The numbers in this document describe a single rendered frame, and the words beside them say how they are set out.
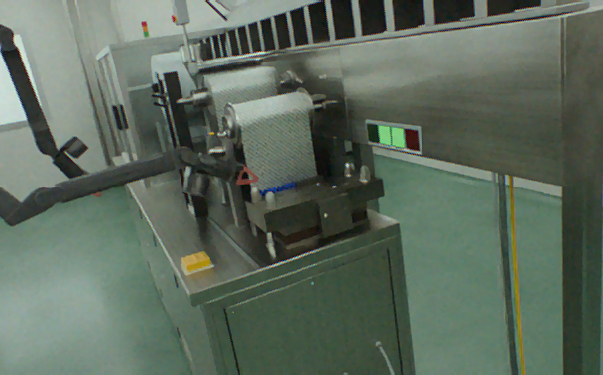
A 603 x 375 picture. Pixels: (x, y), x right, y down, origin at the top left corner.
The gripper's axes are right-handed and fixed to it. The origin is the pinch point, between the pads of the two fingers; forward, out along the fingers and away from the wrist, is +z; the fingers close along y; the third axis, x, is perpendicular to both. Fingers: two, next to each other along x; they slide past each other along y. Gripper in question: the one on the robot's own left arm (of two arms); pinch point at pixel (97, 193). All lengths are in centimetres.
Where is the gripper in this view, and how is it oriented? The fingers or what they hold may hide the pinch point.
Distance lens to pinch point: 198.8
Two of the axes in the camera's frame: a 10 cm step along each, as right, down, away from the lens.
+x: -6.5, 7.1, -2.8
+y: -5.3, -1.5, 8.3
